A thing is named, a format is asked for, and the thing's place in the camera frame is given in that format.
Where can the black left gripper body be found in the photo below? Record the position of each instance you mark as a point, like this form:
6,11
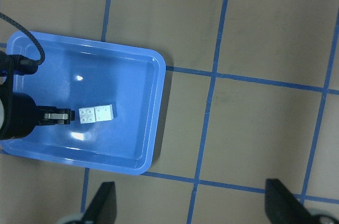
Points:
21,118

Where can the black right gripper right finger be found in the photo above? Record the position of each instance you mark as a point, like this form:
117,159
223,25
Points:
281,206

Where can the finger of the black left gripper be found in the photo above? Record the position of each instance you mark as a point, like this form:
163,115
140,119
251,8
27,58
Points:
51,115

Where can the white block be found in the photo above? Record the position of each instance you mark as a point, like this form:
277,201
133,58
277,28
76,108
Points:
87,115
103,113

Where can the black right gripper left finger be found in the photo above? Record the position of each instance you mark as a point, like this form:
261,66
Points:
103,207

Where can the blue plastic tray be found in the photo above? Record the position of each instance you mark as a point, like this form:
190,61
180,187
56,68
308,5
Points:
81,73

